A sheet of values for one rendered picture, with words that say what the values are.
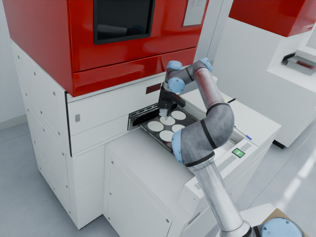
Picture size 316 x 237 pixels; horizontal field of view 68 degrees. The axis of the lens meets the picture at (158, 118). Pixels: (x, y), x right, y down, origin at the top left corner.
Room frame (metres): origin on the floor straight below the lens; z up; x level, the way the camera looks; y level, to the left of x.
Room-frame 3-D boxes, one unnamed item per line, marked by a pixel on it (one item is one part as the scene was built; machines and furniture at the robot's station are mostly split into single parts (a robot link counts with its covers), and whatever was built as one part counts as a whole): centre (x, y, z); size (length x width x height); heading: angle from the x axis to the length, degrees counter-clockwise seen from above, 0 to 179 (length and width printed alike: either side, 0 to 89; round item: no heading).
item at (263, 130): (1.39, -0.47, 0.89); 0.62 x 0.35 x 0.14; 50
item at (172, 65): (1.14, -0.03, 1.27); 0.09 x 0.08 x 0.11; 10
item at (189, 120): (1.15, -0.15, 0.90); 0.34 x 0.34 x 0.01; 50
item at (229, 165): (0.87, -0.38, 0.89); 0.55 x 0.09 x 0.14; 140
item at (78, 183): (1.37, 0.41, 0.41); 0.82 x 0.71 x 0.82; 140
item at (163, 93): (1.14, -0.03, 1.11); 0.09 x 0.08 x 0.12; 91
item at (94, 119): (1.15, 0.15, 1.02); 0.82 x 0.03 x 0.40; 140
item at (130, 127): (1.28, 0.03, 0.89); 0.44 x 0.02 x 0.10; 140
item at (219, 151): (1.00, -0.36, 0.87); 0.36 x 0.08 x 0.03; 140
